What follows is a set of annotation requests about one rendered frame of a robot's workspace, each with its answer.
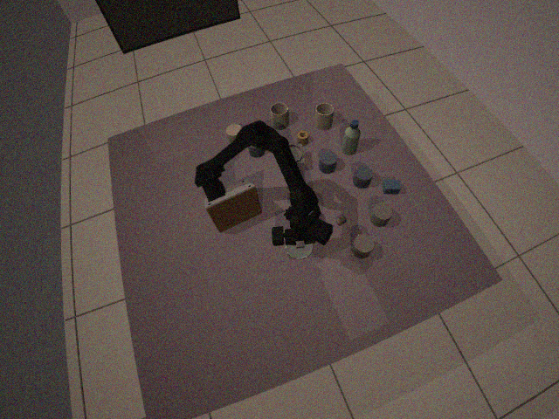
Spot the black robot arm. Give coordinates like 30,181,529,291
194,120,334,246

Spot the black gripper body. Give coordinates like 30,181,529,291
272,226,312,246

